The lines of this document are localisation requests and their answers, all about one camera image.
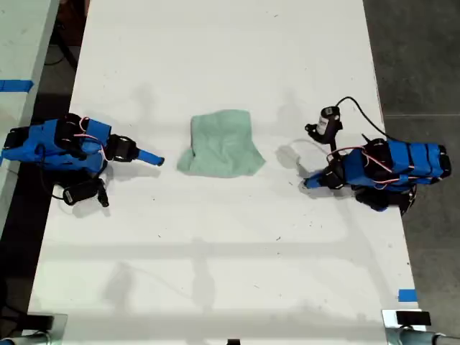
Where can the small black edge block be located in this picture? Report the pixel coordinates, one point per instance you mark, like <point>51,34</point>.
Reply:
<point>233,342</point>

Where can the short blue tape piece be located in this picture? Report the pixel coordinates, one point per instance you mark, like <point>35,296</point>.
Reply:
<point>407,295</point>

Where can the white side table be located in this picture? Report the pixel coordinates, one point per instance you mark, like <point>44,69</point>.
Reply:
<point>21,54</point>

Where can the grey metal pipe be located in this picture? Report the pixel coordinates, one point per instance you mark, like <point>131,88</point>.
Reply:
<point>420,338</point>

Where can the long blue tape strip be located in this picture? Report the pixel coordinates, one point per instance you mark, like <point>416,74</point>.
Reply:
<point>16,85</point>

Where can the metal clamp with black pad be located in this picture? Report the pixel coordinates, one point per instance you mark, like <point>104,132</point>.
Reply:
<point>43,321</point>
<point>409,318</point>

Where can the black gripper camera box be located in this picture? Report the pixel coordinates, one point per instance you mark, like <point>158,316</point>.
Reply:
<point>327,122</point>
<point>81,192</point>

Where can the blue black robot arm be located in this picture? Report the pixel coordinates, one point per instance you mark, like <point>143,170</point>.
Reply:
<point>413,161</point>
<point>54,143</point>

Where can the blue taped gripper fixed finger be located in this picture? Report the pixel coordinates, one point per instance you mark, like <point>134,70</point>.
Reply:
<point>149,154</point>
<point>314,178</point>

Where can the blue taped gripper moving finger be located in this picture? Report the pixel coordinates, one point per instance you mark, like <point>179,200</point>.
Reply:
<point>149,160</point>
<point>313,185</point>

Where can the pale green t-shirt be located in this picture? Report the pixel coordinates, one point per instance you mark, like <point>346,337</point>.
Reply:
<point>223,147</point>

